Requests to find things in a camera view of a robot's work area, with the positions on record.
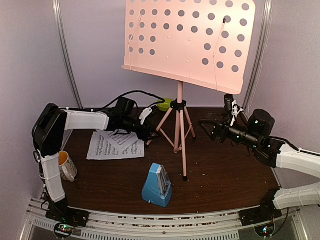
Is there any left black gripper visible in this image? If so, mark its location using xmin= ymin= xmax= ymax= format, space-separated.
xmin=122 ymin=115 xmax=162 ymax=142

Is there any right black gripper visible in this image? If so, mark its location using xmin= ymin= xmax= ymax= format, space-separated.
xmin=198 ymin=112 xmax=261 ymax=151

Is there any sheet music page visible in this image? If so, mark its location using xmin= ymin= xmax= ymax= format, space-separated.
xmin=106 ymin=131 xmax=145 ymax=160
xmin=86 ymin=132 xmax=125 ymax=161

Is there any pink music stand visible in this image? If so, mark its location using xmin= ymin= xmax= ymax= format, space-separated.
xmin=121 ymin=0 xmax=257 ymax=182

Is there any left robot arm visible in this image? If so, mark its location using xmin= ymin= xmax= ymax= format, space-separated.
xmin=31 ymin=93 xmax=165 ymax=222

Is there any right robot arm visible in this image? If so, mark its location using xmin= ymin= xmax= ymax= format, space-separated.
xmin=198 ymin=109 xmax=320 ymax=221

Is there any green bowl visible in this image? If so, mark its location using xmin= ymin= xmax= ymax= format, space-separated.
xmin=157 ymin=98 xmax=173 ymax=112

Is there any blue metronome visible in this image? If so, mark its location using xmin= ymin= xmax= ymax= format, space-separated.
xmin=141 ymin=163 xmax=173 ymax=208

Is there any patterned mug yellow inside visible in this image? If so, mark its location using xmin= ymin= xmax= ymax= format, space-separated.
xmin=59 ymin=151 xmax=78 ymax=183

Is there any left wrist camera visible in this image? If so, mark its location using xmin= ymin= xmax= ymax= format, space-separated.
xmin=138 ymin=106 xmax=158 ymax=125

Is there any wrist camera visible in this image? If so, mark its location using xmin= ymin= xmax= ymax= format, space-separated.
xmin=224 ymin=94 xmax=244 ymax=127
xmin=138 ymin=106 xmax=158 ymax=125

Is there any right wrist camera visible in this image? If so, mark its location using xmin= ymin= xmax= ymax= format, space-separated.
xmin=224 ymin=94 xmax=244 ymax=127

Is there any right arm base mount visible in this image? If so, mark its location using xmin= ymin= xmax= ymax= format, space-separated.
xmin=238 ymin=207 xmax=282 ymax=227

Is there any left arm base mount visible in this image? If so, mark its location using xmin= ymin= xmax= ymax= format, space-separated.
xmin=45 ymin=208 xmax=90 ymax=227

